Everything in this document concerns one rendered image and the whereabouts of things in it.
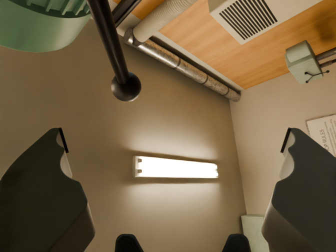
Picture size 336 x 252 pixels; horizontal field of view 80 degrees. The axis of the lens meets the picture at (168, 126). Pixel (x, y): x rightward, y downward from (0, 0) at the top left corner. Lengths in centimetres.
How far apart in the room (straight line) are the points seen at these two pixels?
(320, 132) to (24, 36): 303
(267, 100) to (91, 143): 259
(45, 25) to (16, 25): 3
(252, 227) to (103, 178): 208
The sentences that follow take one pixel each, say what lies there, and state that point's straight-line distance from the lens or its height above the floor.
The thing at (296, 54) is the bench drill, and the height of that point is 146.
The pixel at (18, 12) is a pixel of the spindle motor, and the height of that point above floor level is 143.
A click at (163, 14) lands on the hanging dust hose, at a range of 188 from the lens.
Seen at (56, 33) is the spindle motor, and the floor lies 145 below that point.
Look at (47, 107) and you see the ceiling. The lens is 163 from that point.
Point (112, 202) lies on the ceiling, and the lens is 171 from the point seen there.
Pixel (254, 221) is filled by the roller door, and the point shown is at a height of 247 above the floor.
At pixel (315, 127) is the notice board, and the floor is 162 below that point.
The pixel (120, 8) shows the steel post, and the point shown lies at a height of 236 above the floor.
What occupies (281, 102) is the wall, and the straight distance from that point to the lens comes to 332.
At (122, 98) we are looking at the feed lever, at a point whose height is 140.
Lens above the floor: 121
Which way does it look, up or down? 42 degrees up
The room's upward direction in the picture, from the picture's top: 110 degrees counter-clockwise
